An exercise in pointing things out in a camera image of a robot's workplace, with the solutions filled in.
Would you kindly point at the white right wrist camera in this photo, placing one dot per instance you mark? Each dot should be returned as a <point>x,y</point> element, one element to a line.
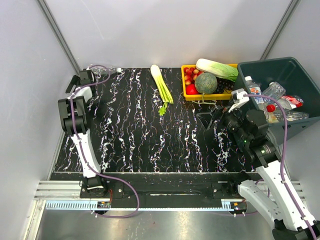
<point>239,98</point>

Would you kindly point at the red label crushed bottle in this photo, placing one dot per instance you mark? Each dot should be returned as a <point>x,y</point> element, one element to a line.
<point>287,102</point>

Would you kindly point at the red apple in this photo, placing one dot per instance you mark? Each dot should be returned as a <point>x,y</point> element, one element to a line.
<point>191,90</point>

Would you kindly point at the clear ribbed bottle white cap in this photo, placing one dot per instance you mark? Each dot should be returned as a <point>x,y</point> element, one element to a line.
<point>274,90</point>

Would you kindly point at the clear bottle back row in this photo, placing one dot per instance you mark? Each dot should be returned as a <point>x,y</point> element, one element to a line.
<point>99,69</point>

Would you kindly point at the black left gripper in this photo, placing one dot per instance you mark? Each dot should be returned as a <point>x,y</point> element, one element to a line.
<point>75,81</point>

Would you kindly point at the aluminium frame post left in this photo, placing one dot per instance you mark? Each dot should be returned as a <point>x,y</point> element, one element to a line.
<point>44,7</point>

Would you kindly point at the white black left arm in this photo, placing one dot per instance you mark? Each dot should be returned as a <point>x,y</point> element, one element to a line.
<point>74,121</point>

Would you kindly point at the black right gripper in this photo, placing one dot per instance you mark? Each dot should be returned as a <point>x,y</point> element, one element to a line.
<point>206,119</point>

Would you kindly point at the dark green plastic bin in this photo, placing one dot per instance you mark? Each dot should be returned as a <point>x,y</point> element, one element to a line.
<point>289,73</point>

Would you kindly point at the aluminium frame post right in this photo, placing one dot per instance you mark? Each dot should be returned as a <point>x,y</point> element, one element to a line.
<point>288,13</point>

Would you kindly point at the celery stalk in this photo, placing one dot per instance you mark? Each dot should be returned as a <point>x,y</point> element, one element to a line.
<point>164,92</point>

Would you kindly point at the aluminium frame post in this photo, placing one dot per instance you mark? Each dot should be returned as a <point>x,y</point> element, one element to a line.
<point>288,13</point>
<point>44,7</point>

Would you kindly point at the aluminium front rail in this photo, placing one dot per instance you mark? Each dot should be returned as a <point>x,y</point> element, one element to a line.
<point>65,195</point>

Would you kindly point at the green netted melon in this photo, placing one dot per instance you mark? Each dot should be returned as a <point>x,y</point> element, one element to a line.
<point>206,83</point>

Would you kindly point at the clear bottle blue red label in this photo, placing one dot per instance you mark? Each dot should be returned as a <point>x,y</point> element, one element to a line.
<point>255,89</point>

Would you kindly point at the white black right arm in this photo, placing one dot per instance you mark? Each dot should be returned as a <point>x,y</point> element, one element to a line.
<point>286,214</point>

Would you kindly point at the yellow plastic tray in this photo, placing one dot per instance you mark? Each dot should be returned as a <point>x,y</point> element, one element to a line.
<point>200,96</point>

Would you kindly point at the napa cabbage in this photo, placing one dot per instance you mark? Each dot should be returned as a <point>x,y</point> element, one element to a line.
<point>220,70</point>

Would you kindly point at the large clear square bottle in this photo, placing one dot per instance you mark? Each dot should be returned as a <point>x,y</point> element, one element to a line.
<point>272,118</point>

